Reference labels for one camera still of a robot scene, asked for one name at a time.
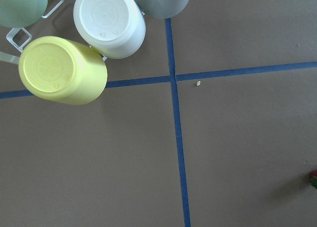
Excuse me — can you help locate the yellow plastic cup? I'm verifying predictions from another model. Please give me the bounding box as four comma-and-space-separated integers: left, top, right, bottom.
18, 36, 107, 105

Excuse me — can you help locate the white plastic cup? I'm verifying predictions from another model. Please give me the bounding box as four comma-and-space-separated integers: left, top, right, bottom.
73, 0, 146, 59

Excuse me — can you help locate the red strawberry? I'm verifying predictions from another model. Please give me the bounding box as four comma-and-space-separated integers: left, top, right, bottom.
309, 170, 317, 189

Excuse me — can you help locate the grey plastic cup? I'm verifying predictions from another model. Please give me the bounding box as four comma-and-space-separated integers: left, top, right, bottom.
134, 0, 189, 19

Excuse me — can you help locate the green plastic cup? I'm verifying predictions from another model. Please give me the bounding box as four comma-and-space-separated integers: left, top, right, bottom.
0, 0, 48, 28

